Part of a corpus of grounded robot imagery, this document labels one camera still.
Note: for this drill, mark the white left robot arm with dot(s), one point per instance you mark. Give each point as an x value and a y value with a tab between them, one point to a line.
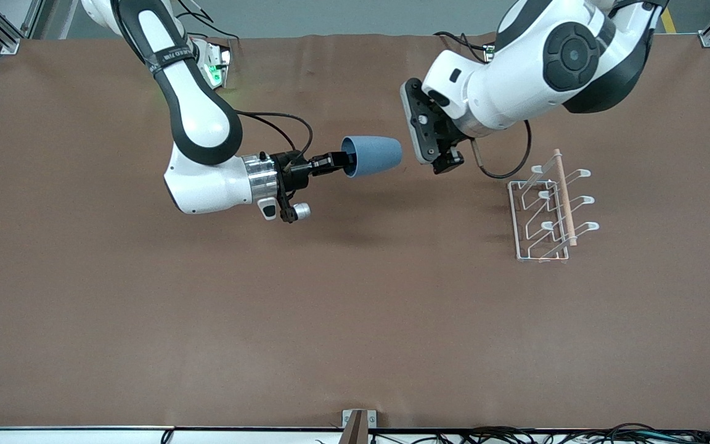
515	80

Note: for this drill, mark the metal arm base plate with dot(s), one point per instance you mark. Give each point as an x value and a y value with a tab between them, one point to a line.
222	61
489	52

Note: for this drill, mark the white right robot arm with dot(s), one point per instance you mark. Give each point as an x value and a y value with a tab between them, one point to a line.
201	123

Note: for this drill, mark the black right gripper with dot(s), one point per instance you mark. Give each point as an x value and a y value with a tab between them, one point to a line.
291	174

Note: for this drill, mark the brown wooden post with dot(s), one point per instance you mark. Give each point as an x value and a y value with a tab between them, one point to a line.
355	431

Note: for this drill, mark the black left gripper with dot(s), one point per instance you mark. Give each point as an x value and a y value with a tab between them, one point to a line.
452	158

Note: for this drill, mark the blue plastic cup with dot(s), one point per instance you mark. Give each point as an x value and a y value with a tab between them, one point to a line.
373	156

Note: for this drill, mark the small metal bracket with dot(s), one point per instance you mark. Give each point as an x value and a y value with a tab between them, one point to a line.
347	419

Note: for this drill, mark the brown table mat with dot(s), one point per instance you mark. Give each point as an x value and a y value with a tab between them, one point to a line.
330	308

